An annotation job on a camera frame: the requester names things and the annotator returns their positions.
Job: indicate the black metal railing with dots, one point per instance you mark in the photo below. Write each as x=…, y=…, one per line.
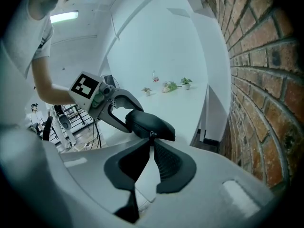
x=78, y=117

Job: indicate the person's left forearm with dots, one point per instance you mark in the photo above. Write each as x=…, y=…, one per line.
x=59, y=96

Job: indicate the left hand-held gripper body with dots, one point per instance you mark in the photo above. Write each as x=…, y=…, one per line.
x=83, y=87

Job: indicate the person's grey t-shirt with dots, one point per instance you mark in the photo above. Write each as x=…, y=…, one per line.
x=28, y=32

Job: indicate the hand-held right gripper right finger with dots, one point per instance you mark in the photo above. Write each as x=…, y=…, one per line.
x=175, y=165

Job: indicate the white robot with black panel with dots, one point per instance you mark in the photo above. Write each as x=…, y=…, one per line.
x=64, y=125

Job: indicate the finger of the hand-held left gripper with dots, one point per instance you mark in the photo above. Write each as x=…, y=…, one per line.
x=114, y=122
x=129, y=100

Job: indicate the glass with pink flower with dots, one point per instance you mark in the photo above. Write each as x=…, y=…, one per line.
x=155, y=76

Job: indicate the small potted green plant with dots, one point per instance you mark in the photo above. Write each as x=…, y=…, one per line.
x=186, y=83
x=147, y=91

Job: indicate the rectangular ceiling light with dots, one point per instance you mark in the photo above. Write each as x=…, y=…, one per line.
x=64, y=16

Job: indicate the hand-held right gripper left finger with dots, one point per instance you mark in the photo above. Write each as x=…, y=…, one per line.
x=126, y=167

